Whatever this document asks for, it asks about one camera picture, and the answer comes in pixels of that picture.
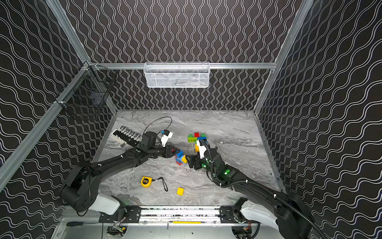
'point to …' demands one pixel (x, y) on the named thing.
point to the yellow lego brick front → (180, 191)
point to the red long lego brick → (178, 163)
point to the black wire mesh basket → (90, 87)
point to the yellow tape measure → (146, 181)
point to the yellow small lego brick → (184, 159)
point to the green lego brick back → (203, 135)
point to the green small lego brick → (190, 136)
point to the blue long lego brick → (202, 138)
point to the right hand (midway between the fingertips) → (192, 153)
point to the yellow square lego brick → (197, 148)
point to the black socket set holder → (123, 135)
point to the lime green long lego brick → (192, 139)
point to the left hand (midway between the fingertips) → (182, 153)
